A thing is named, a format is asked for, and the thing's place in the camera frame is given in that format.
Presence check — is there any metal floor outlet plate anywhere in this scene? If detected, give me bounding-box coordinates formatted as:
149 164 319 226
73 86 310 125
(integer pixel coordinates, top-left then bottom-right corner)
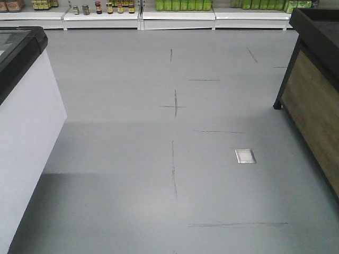
235 149 256 164

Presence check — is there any white chest freezer black lid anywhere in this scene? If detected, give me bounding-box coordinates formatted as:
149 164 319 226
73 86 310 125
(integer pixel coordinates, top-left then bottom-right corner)
1 26 67 253

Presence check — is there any black wooden left produce table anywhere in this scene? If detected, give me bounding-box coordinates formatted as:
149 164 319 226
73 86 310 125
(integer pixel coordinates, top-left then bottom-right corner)
273 8 338 197

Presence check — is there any white store shelving unit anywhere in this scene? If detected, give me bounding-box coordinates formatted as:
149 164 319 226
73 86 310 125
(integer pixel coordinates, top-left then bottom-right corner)
1 1 291 30

